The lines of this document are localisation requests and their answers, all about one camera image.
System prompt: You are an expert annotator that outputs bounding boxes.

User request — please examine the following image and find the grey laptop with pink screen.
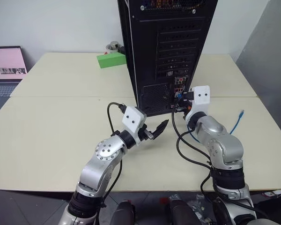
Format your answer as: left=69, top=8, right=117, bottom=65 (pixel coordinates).
left=0, top=45, right=29, bottom=112

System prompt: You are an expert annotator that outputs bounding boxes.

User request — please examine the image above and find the black computer tower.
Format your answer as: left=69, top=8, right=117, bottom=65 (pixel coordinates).
left=117, top=0, right=219, bottom=117

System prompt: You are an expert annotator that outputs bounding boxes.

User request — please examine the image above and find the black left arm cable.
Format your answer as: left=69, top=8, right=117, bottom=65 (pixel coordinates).
left=93, top=102, right=128, bottom=225

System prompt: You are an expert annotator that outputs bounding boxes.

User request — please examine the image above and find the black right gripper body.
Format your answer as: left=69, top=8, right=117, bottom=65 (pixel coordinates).
left=180, top=99, right=193, bottom=120

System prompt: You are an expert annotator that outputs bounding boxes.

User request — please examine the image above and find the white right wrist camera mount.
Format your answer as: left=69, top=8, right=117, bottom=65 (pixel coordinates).
left=186, top=85, right=211, bottom=118

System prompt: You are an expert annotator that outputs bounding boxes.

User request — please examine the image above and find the green rectangular box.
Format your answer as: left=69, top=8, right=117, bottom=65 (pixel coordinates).
left=96, top=52, right=128, bottom=69

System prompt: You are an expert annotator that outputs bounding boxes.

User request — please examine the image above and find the red and white clutter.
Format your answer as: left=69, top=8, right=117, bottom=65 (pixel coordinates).
left=261, top=190, right=281, bottom=198

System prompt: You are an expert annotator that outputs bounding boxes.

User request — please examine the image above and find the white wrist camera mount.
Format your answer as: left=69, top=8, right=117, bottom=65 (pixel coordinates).
left=121, top=106, right=148, bottom=144
left=186, top=85, right=211, bottom=118

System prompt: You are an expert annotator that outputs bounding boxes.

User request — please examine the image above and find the blue ethernet cable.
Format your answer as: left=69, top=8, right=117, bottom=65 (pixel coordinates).
left=189, top=109, right=245, bottom=143

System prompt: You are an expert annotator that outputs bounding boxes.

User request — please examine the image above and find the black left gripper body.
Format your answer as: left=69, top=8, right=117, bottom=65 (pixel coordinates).
left=138, top=123, right=155, bottom=142

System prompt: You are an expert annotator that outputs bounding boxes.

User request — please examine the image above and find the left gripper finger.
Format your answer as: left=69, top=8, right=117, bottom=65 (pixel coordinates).
left=154, top=119, right=170, bottom=135
left=152, top=126, right=167, bottom=141

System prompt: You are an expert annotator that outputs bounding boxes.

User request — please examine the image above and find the grey partition panel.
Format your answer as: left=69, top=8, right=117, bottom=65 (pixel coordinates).
left=233, top=0, right=281, bottom=144

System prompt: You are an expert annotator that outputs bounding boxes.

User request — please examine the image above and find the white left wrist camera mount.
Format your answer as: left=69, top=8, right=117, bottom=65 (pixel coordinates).
left=121, top=106, right=148, bottom=144

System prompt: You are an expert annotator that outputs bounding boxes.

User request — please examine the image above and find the dark rounded shape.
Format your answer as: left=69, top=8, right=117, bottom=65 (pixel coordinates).
left=169, top=198, right=198, bottom=225
left=109, top=199, right=137, bottom=225

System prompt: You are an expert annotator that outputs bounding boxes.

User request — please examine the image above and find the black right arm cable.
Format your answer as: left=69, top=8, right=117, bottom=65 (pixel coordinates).
left=172, top=92, right=257, bottom=214

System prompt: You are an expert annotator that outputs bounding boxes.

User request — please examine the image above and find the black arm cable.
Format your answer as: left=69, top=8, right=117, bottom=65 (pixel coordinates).
left=172, top=92, right=257, bottom=214
left=93, top=102, right=128, bottom=225

